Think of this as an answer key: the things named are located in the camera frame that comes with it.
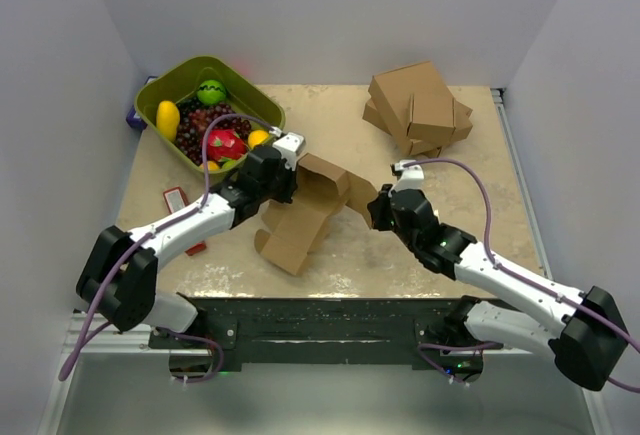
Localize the red snack packet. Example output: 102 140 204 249
162 187 207 257

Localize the small yellow fruit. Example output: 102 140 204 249
199 161 220 172

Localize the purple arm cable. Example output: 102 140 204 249
58 113 284 386
414 157 639 396

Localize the blue box behind basket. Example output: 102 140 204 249
125 105 147 132

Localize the yellow mango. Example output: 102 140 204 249
156 100 181 143

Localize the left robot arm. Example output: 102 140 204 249
76 142 302 347

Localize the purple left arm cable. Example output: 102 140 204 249
58 113 284 386

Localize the green plastic basket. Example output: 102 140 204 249
134 56 285 175

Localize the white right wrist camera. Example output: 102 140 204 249
391 160 424 192

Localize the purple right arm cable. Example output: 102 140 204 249
414 157 639 396

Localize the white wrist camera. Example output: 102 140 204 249
391 160 424 192
272 132 306 159

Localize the red dragon fruit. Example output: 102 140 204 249
205 129 247 164

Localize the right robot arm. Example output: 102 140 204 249
367 184 630 391

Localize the orange fruit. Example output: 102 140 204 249
247 130 270 150

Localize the dark purple grape bunch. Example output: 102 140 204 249
174 96 252 166

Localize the green apple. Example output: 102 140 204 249
196 79 227 106

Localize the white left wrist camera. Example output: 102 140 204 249
272 132 306 159

